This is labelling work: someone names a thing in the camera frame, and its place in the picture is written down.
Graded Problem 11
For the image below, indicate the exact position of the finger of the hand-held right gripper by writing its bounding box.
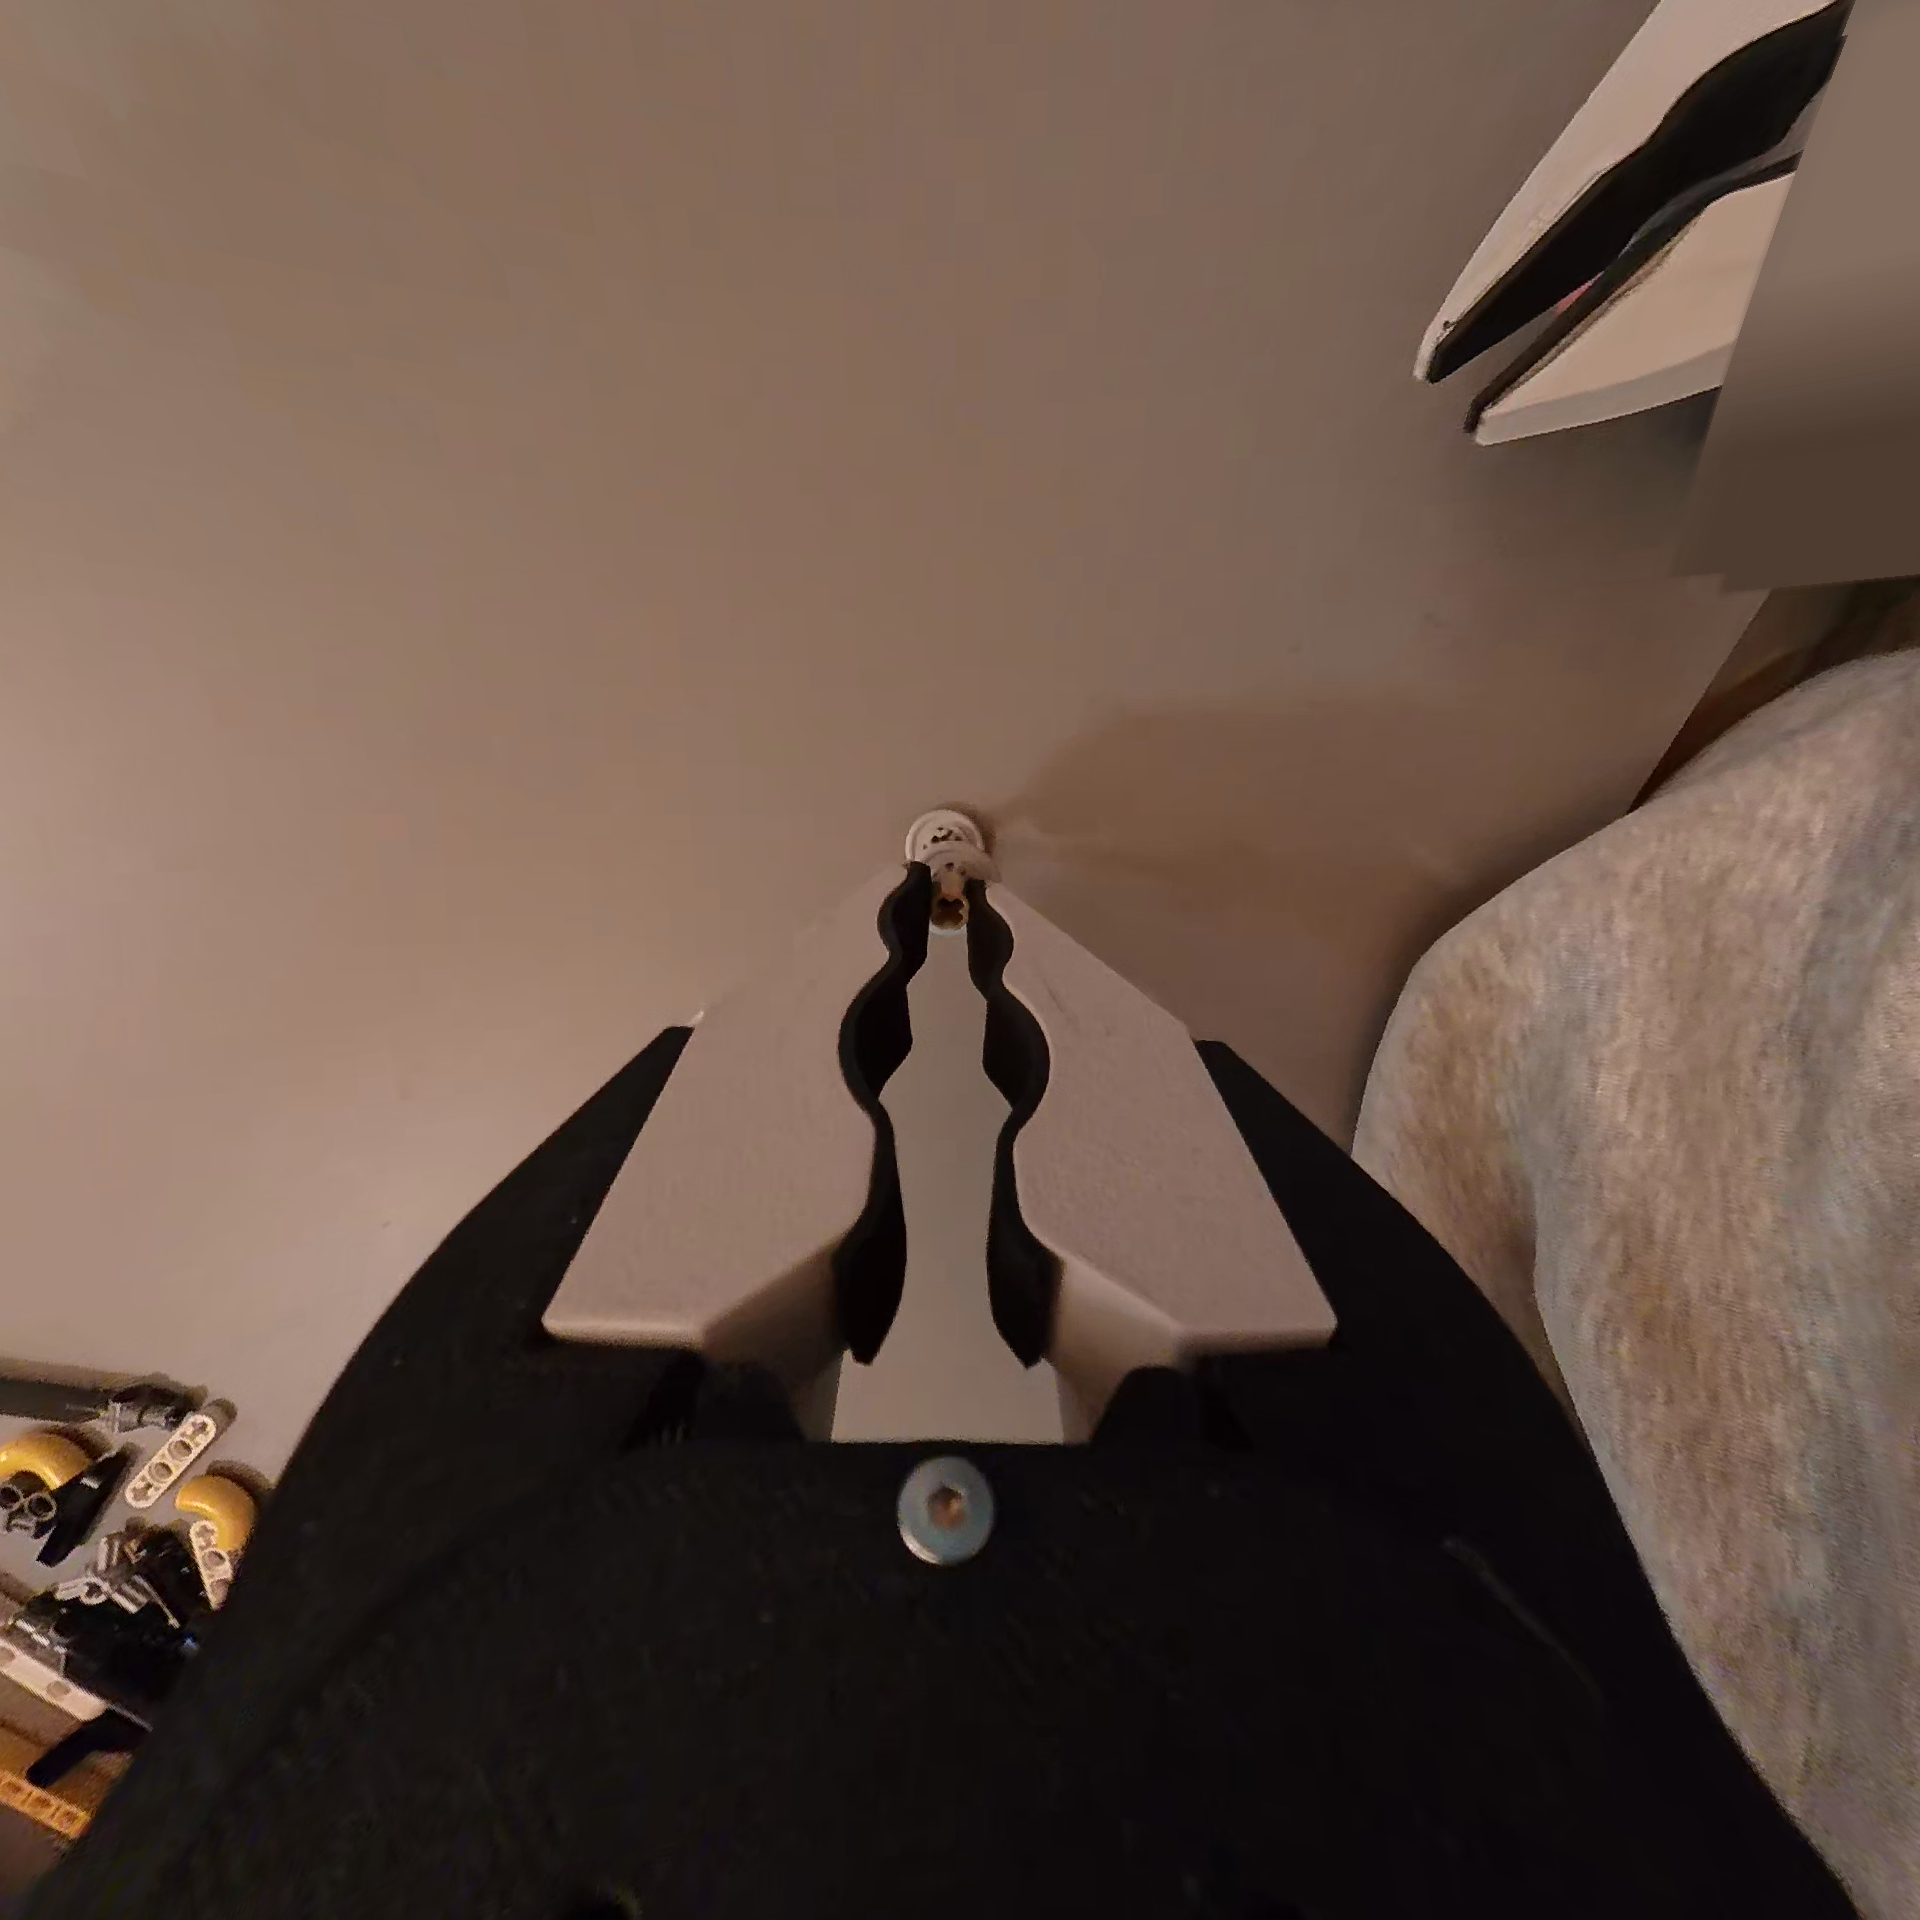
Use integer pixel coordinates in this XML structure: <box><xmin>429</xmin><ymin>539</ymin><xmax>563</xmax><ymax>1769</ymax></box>
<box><xmin>1461</xmin><ymin>158</ymin><xmax>1806</xmax><ymax>446</ymax></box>
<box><xmin>1417</xmin><ymin>0</ymin><xmax>1856</xmax><ymax>385</ymax></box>

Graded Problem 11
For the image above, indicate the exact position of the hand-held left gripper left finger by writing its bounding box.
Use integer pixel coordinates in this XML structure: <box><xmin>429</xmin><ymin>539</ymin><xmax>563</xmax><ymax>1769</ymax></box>
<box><xmin>539</xmin><ymin>865</ymin><xmax>920</xmax><ymax>1442</ymax></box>

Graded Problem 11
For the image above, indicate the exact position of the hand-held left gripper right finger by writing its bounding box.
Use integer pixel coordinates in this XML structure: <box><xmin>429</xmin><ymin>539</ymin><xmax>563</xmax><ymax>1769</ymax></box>
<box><xmin>959</xmin><ymin>865</ymin><xmax>1340</xmax><ymax>1446</ymax></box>

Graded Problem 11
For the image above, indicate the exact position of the small grey lego piece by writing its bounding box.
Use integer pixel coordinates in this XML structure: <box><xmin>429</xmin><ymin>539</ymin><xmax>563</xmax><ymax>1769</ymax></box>
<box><xmin>903</xmin><ymin>806</ymin><xmax>1003</xmax><ymax>935</ymax></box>

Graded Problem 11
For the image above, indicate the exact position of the pile of lego pieces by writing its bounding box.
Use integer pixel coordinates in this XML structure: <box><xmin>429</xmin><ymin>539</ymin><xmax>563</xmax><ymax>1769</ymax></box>
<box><xmin>0</xmin><ymin>1356</ymin><xmax>273</xmax><ymax>1853</ymax></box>

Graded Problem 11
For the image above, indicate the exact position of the person's grey hoodie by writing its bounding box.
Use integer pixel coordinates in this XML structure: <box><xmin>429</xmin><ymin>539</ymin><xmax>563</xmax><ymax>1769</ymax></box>
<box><xmin>1347</xmin><ymin>645</ymin><xmax>1920</xmax><ymax>1920</ymax></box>

